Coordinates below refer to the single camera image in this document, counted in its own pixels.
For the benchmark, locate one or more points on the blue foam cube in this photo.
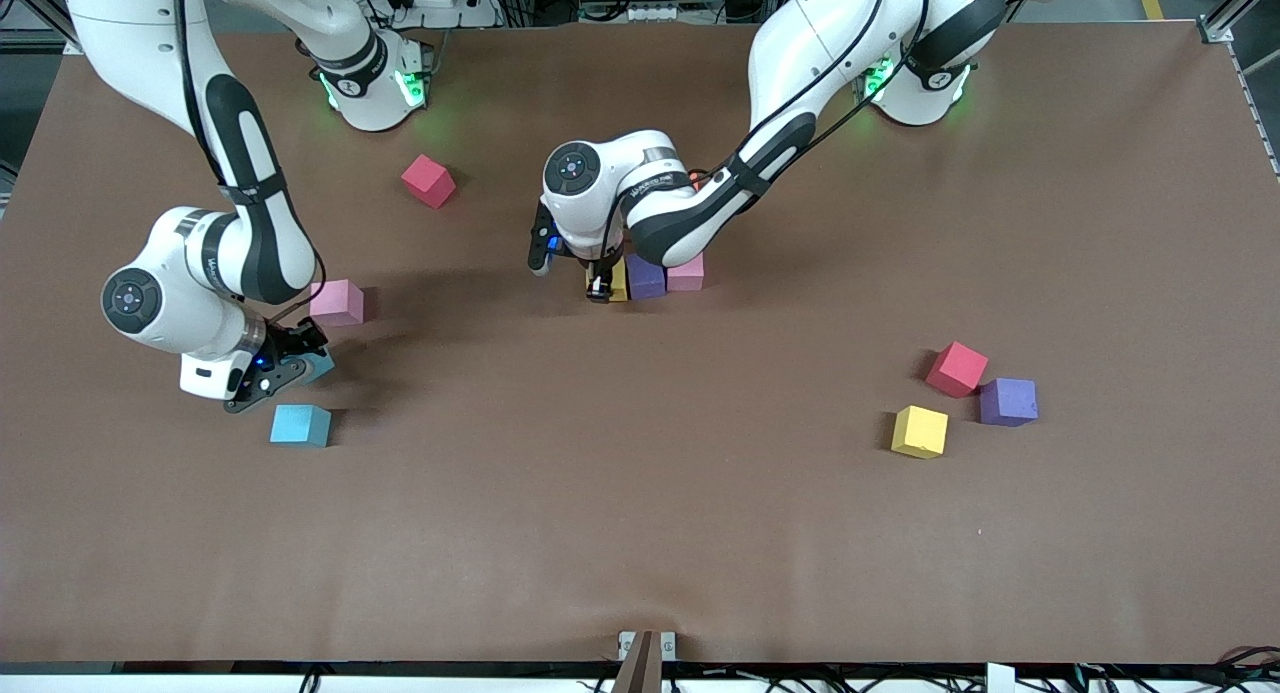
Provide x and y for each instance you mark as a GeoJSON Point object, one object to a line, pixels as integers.
{"type": "Point", "coordinates": [298, 425]}
{"type": "Point", "coordinates": [322, 368]}

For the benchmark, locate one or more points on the purple foam cube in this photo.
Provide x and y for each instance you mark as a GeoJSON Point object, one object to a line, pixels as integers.
{"type": "Point", "coordinates": [1008, 402]}
{"type": "Point", "coordinates": [647, 278]}

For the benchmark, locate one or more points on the pink foam cube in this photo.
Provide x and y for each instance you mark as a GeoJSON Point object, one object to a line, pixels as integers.
{"type": "Point", "coordinates": [687, 275]}
{"type": "Point", "coordinates": [338, 303]}

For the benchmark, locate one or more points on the red foam cube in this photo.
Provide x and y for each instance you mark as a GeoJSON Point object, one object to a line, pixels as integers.
{"type": "Point", "coordinates": [956, 369]}
{"type": "Point", "coordinates": [428, 181]}

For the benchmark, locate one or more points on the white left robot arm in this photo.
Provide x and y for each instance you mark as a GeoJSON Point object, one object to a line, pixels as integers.
{"type": "Point", "coordinates": [820, 43]}

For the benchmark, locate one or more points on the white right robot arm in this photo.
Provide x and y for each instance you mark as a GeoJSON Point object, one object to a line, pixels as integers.
{"type": "Point", "coordinates": [130, 23]}

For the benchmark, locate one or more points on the large table cover mat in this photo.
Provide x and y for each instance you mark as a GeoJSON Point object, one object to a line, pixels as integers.
{"type": "Point", "coordinates": [640, 533]}

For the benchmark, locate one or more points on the small white box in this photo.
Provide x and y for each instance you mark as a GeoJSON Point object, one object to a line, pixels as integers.
{"type": "Point", "coordinates": [1000, 679]}

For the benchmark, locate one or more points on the metal table edge bracket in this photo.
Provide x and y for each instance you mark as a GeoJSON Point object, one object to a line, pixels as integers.
{"type": "Point", "coordinates": [645, 655]}

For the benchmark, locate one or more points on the aluminium frame post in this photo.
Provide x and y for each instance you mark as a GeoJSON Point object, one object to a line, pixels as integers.
{"type": "Point", "coordinates": [35, 13]}
{"type": "Point", "coordinates": [1230, 18]}

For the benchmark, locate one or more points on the aluminium side rail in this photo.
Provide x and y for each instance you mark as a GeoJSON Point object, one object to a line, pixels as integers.
{"type": "Point", "coordinates": [1262, 123]}

